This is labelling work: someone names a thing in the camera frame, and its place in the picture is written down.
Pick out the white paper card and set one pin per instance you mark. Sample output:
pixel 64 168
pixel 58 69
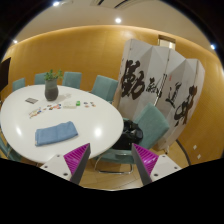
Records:
pixel 69 105

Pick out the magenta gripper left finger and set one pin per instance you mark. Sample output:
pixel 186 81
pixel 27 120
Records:
pixel 76 161

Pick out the teal chair far middle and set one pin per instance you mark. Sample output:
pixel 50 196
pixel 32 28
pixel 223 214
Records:
pixel 72 79

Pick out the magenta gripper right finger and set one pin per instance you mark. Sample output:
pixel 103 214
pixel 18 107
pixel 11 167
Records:
pixel 145 161

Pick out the teal chair near left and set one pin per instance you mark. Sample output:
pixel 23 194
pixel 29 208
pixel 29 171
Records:
pixel 9 152

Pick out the teal chair near right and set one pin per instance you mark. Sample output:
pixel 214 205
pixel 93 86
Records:
pixel 154 126

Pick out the small dark card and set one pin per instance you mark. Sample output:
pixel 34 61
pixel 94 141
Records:
pixel 31 100

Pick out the teal chair far left-middle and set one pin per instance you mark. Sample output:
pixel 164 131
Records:
pixel 39 79

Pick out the white calligraphy folding screen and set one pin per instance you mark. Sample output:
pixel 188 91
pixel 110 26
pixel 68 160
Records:
pixel 163 77

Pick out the grey vase with green plant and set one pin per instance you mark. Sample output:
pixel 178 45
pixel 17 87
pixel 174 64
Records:
pixel 51 89

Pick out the black bag on chair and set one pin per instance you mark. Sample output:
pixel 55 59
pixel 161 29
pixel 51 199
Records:
pixel 131 134

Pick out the teal chair far left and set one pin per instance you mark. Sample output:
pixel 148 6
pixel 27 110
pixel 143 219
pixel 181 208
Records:
pixel 18 84

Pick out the white oval table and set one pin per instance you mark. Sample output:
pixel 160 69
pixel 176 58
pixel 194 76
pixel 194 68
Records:
pixel 97 122

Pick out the small green box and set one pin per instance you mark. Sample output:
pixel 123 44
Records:
pixel 78 103

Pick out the teal chair far right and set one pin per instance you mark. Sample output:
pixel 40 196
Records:
pixel 105 87

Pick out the blue folded towel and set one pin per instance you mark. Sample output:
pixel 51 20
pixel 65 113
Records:
pixel 55 134

